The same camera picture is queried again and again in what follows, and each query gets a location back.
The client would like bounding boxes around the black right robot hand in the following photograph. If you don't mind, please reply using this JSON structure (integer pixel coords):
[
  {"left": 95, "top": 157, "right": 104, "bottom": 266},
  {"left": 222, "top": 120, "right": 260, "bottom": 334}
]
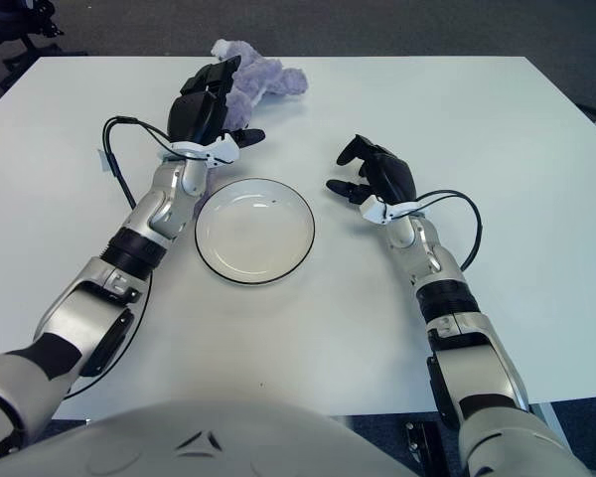
[{"left": 326, "top": 133, "right": 428, "bottom": 226}]

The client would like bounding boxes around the white plate black rim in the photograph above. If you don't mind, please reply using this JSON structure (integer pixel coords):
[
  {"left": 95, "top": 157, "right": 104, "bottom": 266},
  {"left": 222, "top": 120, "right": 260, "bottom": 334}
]
[{"left": 194, "top": 177, "right": 317, "bottom": 287}]

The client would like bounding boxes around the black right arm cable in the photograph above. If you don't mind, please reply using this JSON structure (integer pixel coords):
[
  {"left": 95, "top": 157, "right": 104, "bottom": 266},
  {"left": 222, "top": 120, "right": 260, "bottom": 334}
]
[{"left": 416, "top": 191, "right": 484, "bottom": 272}]

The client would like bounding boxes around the silver robot torso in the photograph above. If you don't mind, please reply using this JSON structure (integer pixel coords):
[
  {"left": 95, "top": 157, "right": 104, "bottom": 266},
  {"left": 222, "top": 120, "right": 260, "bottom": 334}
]
[{"left": 0, "top": 399, "right": 413, "bottom": 477}]

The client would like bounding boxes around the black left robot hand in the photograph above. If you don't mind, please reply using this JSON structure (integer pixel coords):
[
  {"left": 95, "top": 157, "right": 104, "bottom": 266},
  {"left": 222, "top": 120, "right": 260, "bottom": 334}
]
[{"left": 161, "top": 54, "right": 267, "bottom": 166}]

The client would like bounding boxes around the purple plush bunny doll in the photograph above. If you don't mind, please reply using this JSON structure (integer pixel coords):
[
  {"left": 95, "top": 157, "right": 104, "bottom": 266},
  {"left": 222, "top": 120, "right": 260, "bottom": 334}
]
[{"left": 211, "top": 38, "right": 310, "bottom": 133}]

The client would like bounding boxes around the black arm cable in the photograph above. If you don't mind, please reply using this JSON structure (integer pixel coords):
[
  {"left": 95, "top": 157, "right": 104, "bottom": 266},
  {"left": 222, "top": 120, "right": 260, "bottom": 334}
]
[
  {"left": 62, "top": 115, "right": 180, "bottom": 401},
  {"left": 416, "top": 191, "right": 484, "bottom": 272}
]

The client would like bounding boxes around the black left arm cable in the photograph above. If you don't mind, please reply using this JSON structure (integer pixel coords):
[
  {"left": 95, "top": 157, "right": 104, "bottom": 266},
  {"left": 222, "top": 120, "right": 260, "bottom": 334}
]
[{"left": 62, "top": 115, "right": 180, "bottom": 401}]

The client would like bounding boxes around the white table leg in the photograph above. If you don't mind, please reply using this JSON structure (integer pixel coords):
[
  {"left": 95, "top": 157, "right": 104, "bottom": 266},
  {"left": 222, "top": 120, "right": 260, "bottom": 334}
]
[{"left": 530, "top": 401, "right": 562, "bottom": 438}]

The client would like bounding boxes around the black table bracket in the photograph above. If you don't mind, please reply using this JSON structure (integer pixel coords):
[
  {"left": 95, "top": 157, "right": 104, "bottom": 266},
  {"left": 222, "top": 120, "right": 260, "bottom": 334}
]
[{"left": 404, "top": 420, "right": 448, "bottom": 477}]

